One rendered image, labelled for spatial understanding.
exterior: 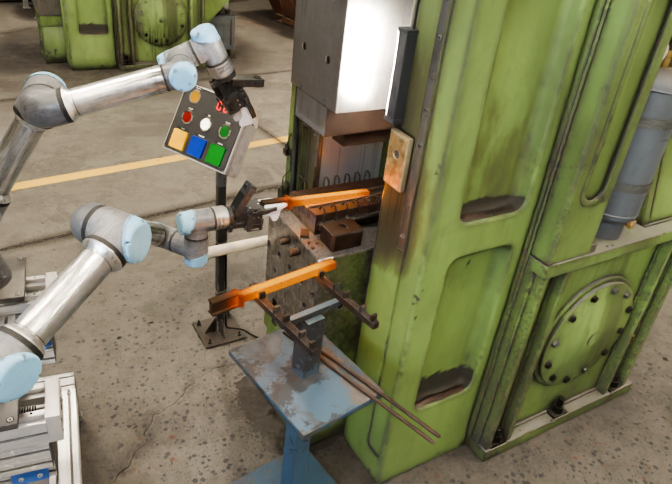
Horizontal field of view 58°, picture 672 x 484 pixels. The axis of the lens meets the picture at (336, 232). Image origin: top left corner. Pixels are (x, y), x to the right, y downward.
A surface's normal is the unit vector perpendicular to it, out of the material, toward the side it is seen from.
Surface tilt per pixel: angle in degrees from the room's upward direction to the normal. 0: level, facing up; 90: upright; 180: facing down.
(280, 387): 0
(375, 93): 90
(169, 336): 0
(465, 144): 89
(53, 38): 89
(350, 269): 90
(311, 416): 0
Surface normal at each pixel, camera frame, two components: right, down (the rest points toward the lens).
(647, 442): 0.11, -0.85
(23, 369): 0.84, 0.39
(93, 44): 0.49, 0.49
